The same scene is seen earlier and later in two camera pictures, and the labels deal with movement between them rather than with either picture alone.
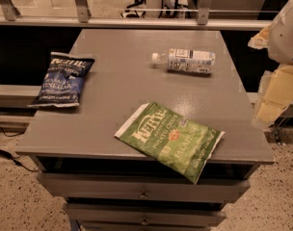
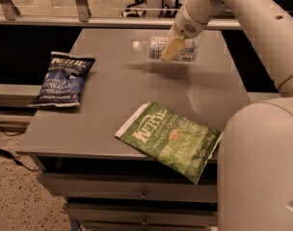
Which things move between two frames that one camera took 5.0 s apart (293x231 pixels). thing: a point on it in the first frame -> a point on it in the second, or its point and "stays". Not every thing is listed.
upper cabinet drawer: x=143 y=187 stays
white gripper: x=286 y=36 -> x=186 y=25
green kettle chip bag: x=179 y=141 stays
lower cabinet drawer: x=145 y=215 stays
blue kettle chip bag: x=63 y=81 stays
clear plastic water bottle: x=185 y=61 -> x=154 y=47
